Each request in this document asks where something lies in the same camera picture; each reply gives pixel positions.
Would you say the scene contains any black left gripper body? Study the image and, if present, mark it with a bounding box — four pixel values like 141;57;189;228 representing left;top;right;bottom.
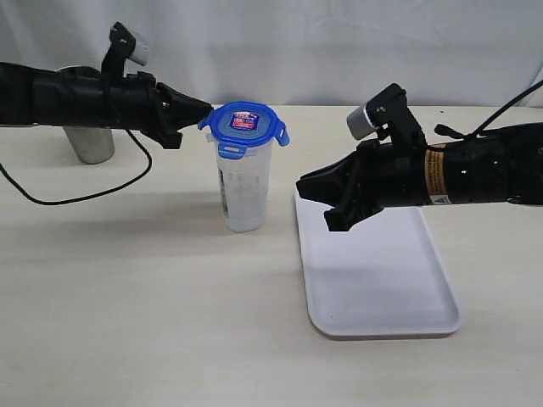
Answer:
101;72;182;149

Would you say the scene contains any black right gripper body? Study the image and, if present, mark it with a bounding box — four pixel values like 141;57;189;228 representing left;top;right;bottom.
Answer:
345;142;428;209

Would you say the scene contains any blue container lid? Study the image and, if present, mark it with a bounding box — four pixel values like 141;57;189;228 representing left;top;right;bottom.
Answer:
197;101;290;160

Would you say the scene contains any stainless steel cup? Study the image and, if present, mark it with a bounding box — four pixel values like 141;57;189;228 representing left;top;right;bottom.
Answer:
54;65;116;164

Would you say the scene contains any clear plastic container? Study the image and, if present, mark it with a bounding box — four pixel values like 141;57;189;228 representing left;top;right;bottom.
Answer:
206;133;272;233

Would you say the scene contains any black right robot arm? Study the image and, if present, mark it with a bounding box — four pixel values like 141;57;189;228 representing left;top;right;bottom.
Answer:
296;122;542;231

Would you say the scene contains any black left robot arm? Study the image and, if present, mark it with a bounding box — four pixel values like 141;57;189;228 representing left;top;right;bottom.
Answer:
1;62;213;149

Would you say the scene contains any white plastic tray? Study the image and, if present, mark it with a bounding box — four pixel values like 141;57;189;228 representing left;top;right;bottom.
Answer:
294;196;462;340

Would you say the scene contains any white backdrop curtain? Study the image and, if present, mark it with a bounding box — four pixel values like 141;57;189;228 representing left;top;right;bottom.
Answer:
1;1;542;106

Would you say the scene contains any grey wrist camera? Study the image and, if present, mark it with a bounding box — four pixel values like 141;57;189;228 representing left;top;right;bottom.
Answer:
101;21;149;78
346;82;427;150

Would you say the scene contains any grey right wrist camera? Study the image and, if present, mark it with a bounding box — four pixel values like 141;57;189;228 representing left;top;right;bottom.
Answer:
346;82;427;150

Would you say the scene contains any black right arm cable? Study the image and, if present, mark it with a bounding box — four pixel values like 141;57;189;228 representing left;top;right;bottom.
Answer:
434;80;543;141

